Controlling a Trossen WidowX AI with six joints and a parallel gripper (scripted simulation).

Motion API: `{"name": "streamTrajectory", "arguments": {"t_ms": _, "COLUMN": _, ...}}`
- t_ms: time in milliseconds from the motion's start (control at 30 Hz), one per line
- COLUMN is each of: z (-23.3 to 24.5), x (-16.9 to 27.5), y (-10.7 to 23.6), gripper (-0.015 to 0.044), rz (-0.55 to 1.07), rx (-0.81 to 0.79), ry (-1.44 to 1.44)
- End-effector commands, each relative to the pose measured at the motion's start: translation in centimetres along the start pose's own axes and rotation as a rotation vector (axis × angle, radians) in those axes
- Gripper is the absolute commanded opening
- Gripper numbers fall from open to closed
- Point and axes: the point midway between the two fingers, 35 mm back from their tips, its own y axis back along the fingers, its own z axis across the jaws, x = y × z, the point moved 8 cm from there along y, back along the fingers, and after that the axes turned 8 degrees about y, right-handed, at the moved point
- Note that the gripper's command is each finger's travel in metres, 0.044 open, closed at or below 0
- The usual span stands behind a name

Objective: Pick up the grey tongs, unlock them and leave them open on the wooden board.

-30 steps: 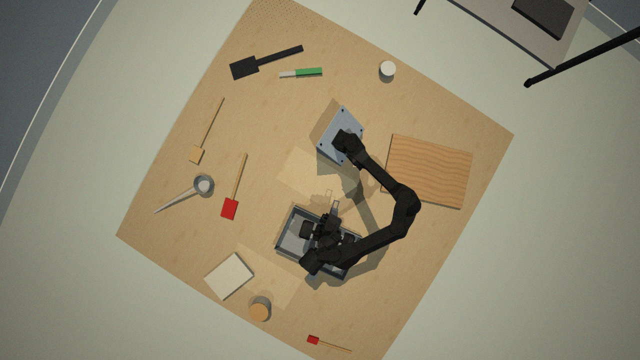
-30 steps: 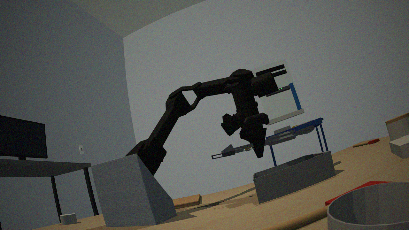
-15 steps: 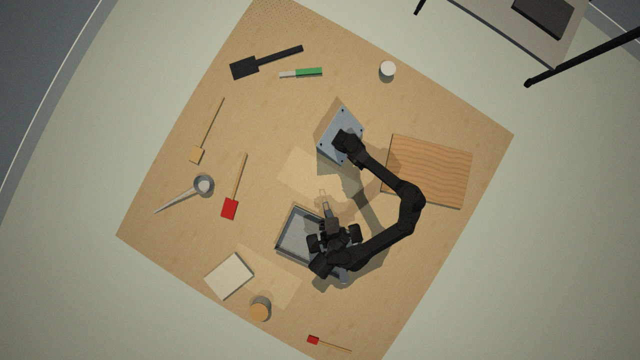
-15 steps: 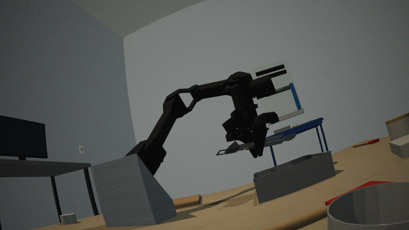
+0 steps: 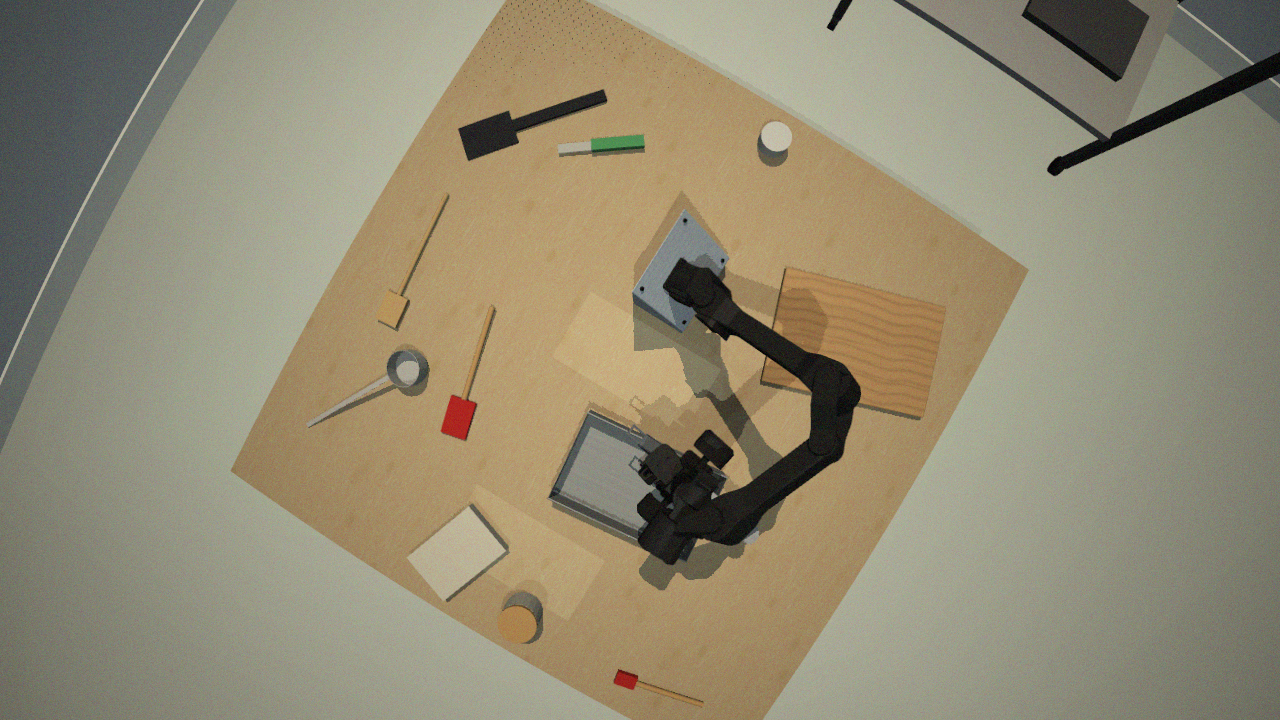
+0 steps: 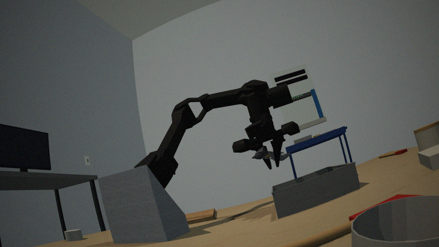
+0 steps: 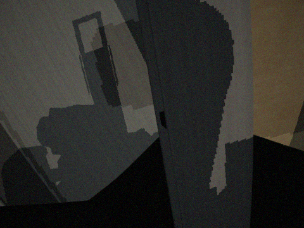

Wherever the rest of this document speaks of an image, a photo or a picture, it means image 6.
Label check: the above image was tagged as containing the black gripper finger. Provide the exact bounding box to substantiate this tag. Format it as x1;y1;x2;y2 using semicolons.
250;145;272;170
270;138;285;167

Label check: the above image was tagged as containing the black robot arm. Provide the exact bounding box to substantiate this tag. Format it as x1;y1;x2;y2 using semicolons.
134;80;293;189

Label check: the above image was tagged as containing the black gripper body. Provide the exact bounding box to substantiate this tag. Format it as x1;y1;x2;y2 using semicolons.
232;110;300;153

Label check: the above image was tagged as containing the grey roasting tin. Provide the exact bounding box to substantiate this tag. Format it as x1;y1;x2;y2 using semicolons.
271;162;360;219

